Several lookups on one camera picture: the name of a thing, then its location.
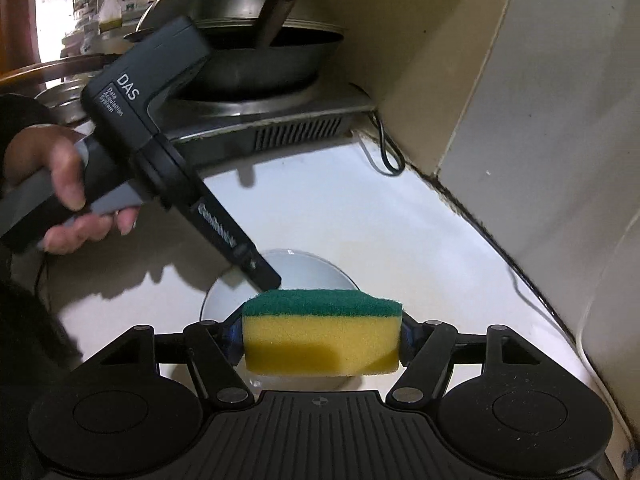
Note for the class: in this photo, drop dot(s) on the clear bottle with yellow liquid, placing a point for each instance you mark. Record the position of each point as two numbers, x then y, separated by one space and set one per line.
110 12

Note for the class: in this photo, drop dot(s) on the person's left forearm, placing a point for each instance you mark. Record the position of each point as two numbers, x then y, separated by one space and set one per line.
15 110

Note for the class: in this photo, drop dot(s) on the white plate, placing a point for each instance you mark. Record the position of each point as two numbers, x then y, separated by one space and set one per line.
300 272

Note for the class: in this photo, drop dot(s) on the person's left hand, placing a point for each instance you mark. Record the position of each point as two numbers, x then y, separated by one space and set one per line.
35 152

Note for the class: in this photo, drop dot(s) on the dark wok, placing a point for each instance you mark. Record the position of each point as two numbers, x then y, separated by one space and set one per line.
260 67

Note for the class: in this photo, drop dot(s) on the stack of steel dishes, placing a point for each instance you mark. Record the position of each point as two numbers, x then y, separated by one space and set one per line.
62 100

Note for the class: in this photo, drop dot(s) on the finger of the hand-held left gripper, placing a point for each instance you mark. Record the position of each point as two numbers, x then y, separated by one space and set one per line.
262 276

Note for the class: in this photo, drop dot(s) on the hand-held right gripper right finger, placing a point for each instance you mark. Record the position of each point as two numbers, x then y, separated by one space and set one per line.
407 337

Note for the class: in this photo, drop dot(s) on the green and yellow sponge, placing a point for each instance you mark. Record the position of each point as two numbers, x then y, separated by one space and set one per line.
320 335

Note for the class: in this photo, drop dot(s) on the steel gas stove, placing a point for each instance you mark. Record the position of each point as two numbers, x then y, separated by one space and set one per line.
300 127

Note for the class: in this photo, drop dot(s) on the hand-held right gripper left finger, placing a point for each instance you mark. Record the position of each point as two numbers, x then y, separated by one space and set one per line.
233 336

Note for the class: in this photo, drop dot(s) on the brown wooden rail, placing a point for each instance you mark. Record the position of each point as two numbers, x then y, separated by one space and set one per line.
30 67

